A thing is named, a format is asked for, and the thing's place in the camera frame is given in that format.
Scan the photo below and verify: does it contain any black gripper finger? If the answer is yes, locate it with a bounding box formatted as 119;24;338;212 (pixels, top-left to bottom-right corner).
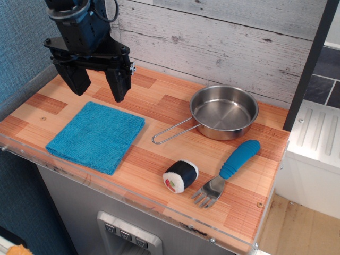
53;59;91;96
105;69;131;103

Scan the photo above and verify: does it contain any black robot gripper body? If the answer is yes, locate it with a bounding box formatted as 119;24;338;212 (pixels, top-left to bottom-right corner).
44;10;135;75

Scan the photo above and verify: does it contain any metal pot with wire handle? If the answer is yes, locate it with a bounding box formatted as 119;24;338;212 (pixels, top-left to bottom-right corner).
151;85;259;145

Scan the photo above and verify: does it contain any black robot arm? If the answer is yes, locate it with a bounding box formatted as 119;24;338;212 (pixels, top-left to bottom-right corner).
44;1;135;103

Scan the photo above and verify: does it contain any blue folded cloth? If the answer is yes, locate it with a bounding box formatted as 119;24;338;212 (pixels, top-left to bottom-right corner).
46;102;145;175

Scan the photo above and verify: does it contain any clear acrylic edge guard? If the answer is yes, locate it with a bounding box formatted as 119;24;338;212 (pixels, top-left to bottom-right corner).
1;135;259;254

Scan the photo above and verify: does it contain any plush sushi roll toy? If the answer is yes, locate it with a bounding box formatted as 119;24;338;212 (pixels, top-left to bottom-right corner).
163;159;199;194

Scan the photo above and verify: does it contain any silver button control panel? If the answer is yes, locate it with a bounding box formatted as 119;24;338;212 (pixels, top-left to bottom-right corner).
97;210;163;254

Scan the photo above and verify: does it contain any orange object at corner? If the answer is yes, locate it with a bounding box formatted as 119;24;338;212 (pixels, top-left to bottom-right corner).
6;245;33;255

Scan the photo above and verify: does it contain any white ribbed cabinet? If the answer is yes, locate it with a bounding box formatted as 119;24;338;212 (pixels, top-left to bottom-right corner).
275;100;339;218

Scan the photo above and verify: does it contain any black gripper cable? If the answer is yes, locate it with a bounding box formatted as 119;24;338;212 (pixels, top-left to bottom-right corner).
89;0;119;23

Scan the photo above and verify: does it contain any blue handled metal fork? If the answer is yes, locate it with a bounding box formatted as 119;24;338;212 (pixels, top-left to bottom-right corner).
191;140;260;208

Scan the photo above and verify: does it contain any dark right vertical post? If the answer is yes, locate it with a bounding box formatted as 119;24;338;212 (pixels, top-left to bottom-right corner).
283;0;339;131

